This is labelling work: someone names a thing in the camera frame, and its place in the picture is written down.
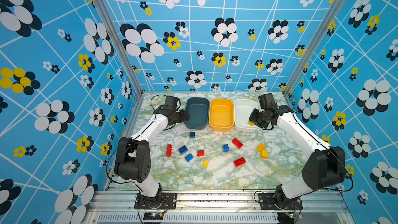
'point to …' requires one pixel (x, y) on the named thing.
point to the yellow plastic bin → (221, 114)
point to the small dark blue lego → (192, 135)
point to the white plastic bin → (242, 109)
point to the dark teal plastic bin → (199, 110)
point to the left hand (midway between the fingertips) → (185, 116)
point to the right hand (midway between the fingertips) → (251, 119)
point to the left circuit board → (153, 216)
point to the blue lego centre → (226, 148)
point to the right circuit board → (288, 218)
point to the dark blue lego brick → (183, 150)
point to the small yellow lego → (205, 163)
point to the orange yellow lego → (260, 146)
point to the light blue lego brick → (188, 157)
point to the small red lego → (200, 153)
